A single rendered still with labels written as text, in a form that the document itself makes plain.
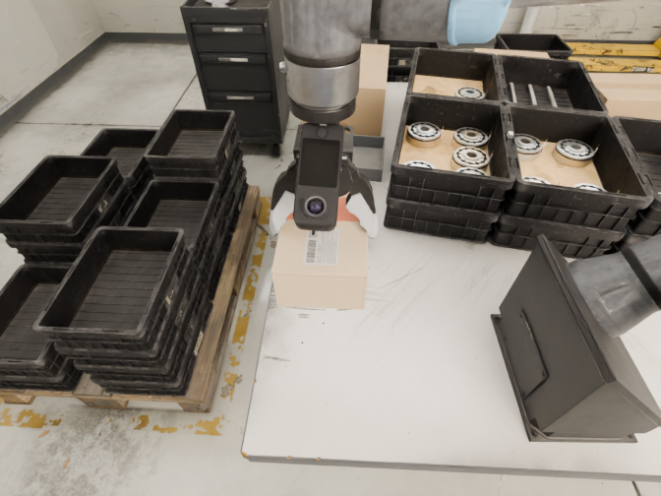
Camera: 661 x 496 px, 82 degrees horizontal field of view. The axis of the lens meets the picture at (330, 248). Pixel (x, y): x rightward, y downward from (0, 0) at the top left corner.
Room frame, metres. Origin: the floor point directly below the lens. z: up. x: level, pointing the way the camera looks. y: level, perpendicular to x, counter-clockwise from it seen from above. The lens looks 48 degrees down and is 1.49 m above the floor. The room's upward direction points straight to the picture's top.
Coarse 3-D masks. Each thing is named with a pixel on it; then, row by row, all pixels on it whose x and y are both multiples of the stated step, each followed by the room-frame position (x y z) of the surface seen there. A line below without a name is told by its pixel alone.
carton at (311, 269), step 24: (288, 216) 0.39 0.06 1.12; (288, 240) 0.35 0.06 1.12; (312, 240) 0.35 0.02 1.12; (336, 240) 0.35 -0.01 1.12; (360, 240) 0.35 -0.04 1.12; (288, 264) 0.30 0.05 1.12; (312, 264) 0.30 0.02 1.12; (336, 264) 0.30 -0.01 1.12; (360, 264) 0.30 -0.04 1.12; (288, 288) 0.29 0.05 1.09; (312, 288) 0.29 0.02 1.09; (336, 288) 0.29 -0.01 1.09; (360, 288) 0.29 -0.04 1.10
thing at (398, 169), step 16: (416, 96) 1.15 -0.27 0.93; (432, 96) 1.15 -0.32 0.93; (400, 128) 0.96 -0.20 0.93; (400, 144) 0.88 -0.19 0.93; (512, 160) 0.80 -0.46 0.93; (416, 176) 0.77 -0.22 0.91; (432, 176) 0.76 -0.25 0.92; (448, 176) 0.75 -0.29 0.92; (464, 176) 0.74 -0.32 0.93; (480, 176) 0.74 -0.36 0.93; (512, 176) 0.74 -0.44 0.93
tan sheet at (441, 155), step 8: (448, 136) 1.08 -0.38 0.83; (408, 144) 1.04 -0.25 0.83; (440, 144) 1.04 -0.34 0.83; (448, 144) 1.04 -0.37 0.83; (408, 152) 0.99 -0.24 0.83; (416, 152) 0.99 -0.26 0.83; (424, 152) 0.99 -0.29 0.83; (432, 152) 0.99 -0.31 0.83; (440, 152) 0.99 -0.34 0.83; (448, 152) 0.99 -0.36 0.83; (400, 160) 0.95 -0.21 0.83; (408, 160) 0.95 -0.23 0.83; (424, 160) 0.95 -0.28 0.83; (432, 160) 0.95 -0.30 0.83; (440, 160) 0.95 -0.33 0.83; (448, 160) 0.95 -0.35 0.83; (448, 168) 0.91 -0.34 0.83; (488, 168) 0.91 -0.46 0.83
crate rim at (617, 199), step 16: (560, 112) 1.05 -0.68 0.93; (576, 112) 1.05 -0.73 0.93; (512, 128) 0.96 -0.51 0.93; (512, 144) 0.88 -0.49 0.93; (624, 144) 0.88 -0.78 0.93; (640, 176) 0.74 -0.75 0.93; (528, 192) 0.71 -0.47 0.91; (544, 192) 0.70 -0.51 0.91; (560, 192) 0.69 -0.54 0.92; (576, 192) 0.68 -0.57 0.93; (592, 192) 0.68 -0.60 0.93; (608, 192) 0.68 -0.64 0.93; (640, 208) 0.65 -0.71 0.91
